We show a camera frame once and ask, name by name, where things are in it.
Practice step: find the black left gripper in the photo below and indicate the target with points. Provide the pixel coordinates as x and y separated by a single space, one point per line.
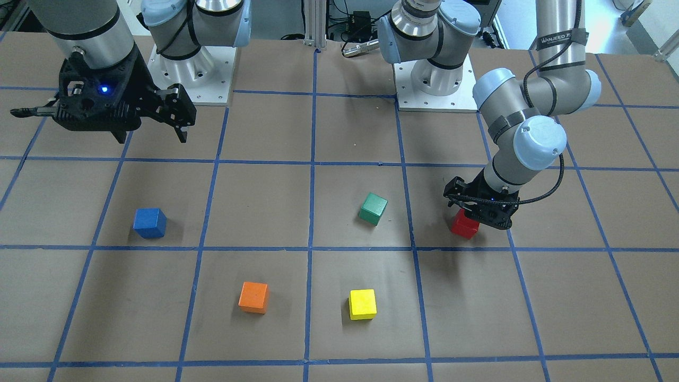
453 189

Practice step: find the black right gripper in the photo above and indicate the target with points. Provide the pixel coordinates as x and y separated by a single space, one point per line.
142 85

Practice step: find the red wooden block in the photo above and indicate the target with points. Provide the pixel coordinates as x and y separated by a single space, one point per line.
464 226

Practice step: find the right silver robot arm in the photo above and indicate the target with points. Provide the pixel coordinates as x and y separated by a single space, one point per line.
179 29

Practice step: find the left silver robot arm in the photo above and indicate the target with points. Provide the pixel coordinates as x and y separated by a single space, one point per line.
437 35

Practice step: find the green wooden block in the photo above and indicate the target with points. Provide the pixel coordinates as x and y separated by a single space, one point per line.
372 209

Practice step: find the blue wooden block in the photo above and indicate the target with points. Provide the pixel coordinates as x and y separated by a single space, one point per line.
150 223

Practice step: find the yellow wooden block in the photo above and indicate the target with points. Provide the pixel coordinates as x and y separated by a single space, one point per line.
362 304

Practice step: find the orange wooden block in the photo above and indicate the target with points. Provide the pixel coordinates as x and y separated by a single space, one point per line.
254 297

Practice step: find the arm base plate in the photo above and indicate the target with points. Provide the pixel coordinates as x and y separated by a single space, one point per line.
423 87
207 77

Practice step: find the aluminium frame post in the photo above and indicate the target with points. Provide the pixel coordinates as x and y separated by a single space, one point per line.
315 23

